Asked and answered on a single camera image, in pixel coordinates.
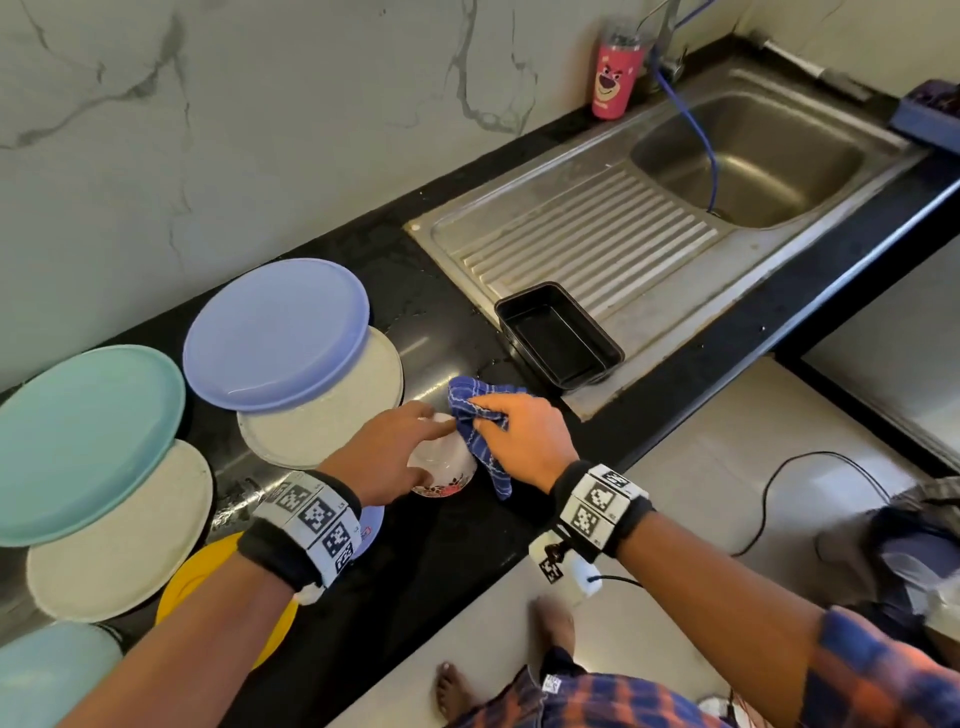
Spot person's left hand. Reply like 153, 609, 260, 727
318, 400, 458, 509

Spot person's right hand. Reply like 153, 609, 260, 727
469, 393, 581, 494

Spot blue striped cloth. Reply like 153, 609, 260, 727
447, 376, 530, 501

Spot speckled white plate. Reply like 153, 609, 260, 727
237, 325, 407, 470
25, 438, 215, 624

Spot small lavender bowl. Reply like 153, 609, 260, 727
337, 502, 387, 564

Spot white floral bowl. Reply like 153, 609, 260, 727
408, 427, 479, 500

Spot lavender plate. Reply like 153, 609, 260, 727
181, 258, 372, 414

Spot yellow bowl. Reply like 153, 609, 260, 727
154, 529, 302, 669

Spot teal plate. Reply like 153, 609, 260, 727
0, 345, 188, 549

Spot light blue bowl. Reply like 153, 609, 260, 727
0, 621, 125, 728

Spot person's right forearm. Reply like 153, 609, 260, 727
600, 502, 834, 728

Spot person's left forearm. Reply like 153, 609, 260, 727
60, 555, 294, 728

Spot person's right foot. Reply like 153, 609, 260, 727
528, 595, 579, 662

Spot person's foot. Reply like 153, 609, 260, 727
435, 660, 482, 725
528, 595, 579, 662

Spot person's left foot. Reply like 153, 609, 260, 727
435, 660, 482, 725

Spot right wrist marker band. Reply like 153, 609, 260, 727
547, 460, 657, 561

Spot wrist marker band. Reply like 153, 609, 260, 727
547, 460, 657, 561
237, 469, 365, 606

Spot left wrist marker band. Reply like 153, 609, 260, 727
237, 469, 365, 606

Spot black plastic tray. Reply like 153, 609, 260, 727
495, 280, 626, 392

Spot steel sink drainboard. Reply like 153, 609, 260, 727
405, 57, 932, 422

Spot blue orange plaid shirt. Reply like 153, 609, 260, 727
450, 604, 960, 728

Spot red bear cup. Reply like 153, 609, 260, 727
589, 22, 650, 122

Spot blue box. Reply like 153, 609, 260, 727
892, 78, 960, 156

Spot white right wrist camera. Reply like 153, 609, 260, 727
528, 528, 605, 605

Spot black floor cable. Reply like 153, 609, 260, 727
732, 450, 894, 560

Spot blue hose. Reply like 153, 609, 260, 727
655, 0, 725, 216

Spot black handled utensil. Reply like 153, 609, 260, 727
750, 33, 875, 104

